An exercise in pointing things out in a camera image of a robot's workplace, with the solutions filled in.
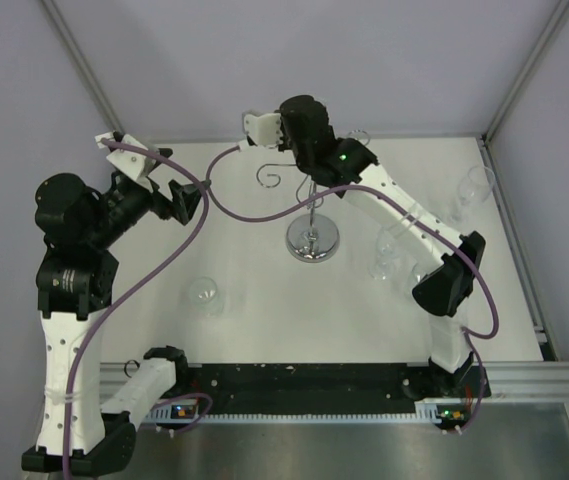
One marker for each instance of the tall clear wine glass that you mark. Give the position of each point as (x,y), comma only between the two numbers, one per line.
(473,189)

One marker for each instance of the left controller board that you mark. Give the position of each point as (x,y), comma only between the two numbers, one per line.
(176,413)

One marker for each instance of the clear ribbed glass tumbler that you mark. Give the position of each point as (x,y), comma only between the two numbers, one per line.
(206,297)

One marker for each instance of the right controller board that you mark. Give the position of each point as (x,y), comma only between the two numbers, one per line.
(445,413)

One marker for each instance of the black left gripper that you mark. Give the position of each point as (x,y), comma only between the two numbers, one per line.
(184,199)

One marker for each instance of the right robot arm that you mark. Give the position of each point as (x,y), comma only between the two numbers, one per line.
(449,259)

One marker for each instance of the chrome wine glass rack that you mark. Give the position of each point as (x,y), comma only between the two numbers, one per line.
(311,237)

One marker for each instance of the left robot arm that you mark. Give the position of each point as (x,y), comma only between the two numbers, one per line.
(81,434)

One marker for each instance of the aluminium frame rail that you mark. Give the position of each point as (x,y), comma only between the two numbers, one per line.
(510,382)

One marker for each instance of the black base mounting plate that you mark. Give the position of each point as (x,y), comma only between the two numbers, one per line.
(329,388)

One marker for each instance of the controller board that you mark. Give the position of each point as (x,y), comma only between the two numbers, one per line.
(176,413)
(445,413)

